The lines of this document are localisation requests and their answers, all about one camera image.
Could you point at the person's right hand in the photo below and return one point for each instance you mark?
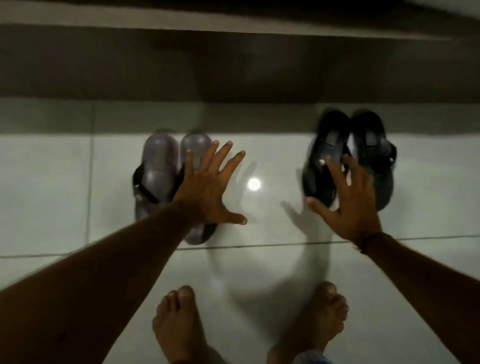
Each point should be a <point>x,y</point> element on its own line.
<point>356,210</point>

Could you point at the person's left hand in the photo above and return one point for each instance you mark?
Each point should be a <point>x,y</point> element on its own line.
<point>204,197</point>

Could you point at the person's right middle finger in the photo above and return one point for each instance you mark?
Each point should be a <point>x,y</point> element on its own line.
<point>351,168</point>

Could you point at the person's left little finger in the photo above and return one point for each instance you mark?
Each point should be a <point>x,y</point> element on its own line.
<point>189,163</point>

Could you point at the person's right thumb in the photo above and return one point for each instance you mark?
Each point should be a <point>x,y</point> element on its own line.
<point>321,210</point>

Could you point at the person's left thumb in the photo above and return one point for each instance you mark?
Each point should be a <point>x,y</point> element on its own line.
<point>235,219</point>

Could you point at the person's left middle finger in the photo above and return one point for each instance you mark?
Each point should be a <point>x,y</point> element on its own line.
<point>221,158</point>

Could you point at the person's left forearm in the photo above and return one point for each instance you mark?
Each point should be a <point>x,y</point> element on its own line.
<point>93,285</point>

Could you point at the person's right forearm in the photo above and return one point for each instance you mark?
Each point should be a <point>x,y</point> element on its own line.
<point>423,288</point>

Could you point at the dark wrist band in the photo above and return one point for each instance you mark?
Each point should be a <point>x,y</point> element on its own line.
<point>369,240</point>

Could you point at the person's right foot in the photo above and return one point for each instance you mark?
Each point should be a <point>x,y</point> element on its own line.
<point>311,322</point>

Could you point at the person's foot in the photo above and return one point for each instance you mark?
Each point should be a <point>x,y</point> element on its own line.
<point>311,322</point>
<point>180,326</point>

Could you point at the person's left foot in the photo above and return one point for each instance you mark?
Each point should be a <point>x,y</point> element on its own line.
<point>180,326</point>

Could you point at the light blue trouser leg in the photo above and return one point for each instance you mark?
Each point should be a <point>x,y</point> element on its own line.
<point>314,358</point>

